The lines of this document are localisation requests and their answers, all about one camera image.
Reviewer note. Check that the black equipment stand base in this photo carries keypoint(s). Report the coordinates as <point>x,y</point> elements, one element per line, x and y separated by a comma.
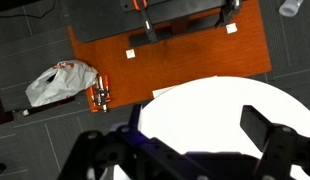
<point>101,20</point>

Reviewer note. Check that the small white paper tag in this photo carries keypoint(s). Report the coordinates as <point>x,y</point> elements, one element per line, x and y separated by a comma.
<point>231,28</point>
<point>130,53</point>

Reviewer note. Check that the black flat strip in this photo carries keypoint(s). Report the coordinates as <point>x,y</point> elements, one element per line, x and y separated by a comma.
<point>51,105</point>

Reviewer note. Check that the black orange bar clamp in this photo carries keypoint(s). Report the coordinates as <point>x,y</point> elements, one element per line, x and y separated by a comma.
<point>147,25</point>

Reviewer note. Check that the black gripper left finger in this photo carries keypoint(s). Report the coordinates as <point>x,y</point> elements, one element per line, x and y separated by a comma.
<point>135,116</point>

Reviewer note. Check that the clear plastic bottle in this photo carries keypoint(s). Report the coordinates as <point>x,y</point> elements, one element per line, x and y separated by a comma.
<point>290,7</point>

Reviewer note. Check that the black stand leg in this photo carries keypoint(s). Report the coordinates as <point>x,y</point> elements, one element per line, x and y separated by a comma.
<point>228,11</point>

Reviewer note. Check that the white plastic bag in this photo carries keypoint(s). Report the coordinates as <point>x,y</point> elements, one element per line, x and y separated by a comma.
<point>61,83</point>

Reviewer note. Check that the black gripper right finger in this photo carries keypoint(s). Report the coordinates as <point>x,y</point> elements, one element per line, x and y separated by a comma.
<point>256,126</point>

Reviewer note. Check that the small black floor object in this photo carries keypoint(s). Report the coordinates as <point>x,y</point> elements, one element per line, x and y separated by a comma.
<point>0,168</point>

